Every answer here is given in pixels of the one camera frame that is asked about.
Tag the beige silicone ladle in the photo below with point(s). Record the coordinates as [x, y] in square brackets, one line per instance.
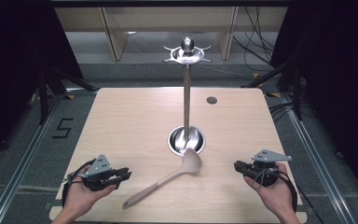
[192, 163]

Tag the black tripod stand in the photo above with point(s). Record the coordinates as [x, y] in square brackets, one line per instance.
[45, 93]
[296, 90]

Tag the person's left hand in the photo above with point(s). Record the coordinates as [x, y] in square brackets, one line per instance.
[79, 196]

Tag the black curtain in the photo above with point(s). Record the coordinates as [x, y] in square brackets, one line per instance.
[338, 77]
[15, 62]

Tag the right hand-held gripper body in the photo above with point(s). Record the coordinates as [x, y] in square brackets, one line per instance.
[265, 174]

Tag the steel utensil rack stand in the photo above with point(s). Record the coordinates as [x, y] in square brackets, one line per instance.
[186, 93]

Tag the light wooden shelf unit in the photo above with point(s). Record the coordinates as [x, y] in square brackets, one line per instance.
[167, 18]

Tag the aluminium floor rail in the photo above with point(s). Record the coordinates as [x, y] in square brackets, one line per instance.
[24, 161]
[317, 161]

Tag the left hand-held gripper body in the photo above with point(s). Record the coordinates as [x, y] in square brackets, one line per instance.
[99, 168]

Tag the person's right hand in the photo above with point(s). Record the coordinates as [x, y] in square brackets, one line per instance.
[279, 196]

